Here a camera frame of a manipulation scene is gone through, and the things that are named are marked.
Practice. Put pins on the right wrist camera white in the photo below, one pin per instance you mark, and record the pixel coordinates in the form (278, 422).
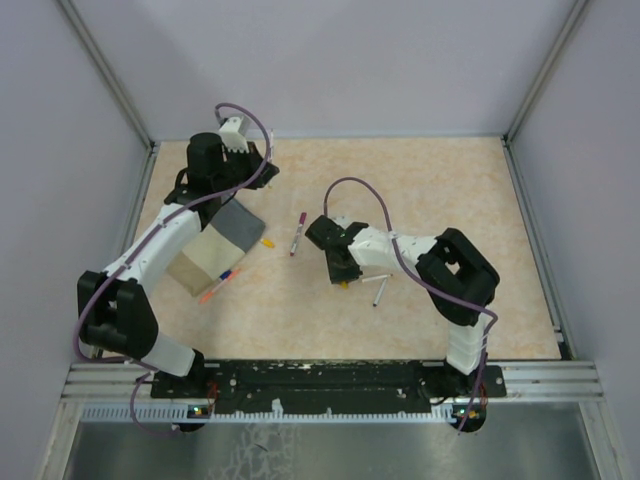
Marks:
(348, 228)

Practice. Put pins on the aluminium frame rail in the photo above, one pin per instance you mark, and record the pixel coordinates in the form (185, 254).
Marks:
(548, 381)

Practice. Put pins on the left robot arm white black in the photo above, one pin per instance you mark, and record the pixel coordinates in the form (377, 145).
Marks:
(114, 311)

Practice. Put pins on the white pen dark tip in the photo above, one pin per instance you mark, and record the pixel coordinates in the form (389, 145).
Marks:
(379, 277)

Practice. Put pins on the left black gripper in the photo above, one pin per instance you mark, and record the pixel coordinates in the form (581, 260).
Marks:
(252, 159)

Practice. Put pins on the folded grey beige cloth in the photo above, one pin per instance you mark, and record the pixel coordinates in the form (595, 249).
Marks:
(224, 242)

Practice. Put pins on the white pen blue end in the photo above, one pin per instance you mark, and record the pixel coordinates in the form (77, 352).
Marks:
(380, 292)

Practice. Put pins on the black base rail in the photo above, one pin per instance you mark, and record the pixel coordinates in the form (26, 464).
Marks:
(318, 387)

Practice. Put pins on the white pen yellow end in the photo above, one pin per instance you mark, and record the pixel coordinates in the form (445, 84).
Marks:
(271, 153)

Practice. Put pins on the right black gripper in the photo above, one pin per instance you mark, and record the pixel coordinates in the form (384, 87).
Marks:
(336, 276)

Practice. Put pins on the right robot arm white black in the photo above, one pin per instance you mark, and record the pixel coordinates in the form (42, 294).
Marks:
(459, 279)

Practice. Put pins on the orange pen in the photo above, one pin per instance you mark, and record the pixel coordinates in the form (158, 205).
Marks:
(217, 286)

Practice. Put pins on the magenta marker pen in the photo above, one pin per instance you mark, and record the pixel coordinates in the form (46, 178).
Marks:
(298, 234)

